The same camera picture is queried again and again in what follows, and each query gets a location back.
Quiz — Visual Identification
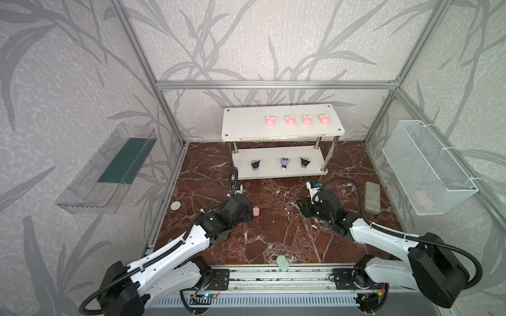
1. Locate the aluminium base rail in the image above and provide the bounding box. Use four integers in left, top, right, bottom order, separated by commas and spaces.
149, 263, 447, 309

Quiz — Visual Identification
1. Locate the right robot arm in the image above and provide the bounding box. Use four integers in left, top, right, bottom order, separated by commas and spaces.
296, 190, 483, 308

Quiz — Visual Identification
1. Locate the grey stone block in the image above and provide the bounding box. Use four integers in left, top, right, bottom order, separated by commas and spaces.
364, 182, 382, 215

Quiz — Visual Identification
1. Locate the pink toy in basket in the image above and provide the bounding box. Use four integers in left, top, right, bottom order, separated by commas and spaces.
415, 190, 433, 208

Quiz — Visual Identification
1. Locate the white wire basket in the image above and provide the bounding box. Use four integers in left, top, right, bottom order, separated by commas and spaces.
382, 120, 479, 216

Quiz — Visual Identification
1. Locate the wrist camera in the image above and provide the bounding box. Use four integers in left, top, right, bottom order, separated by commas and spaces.
233, 186, 244, 194
306, 181, 322, 198

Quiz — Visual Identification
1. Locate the white two-tier shelf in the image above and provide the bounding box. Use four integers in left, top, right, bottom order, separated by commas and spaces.
221, 103, 345, 180

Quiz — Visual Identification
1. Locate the small white round disc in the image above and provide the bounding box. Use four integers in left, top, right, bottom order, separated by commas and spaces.
170, 201, 181, 211

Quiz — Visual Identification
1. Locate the aluminium cage frame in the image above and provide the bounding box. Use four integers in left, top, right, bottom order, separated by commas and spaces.
110, 0, 506, 301

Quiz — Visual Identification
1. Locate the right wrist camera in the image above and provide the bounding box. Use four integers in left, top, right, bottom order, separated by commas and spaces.
306, 181, 322, 198

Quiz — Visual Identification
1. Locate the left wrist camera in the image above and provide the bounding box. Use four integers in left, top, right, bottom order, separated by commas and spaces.
233, 186, 244, 194

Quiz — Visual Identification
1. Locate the clear plastic wall bin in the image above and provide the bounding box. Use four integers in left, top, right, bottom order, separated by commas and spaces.
55, 123, 158, 215

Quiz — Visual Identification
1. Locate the pale green oval disc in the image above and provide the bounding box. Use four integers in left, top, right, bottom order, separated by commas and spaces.
276, 255, 290, 272

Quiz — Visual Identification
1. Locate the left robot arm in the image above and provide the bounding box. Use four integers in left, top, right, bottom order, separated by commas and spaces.
79, 192, 253, 315

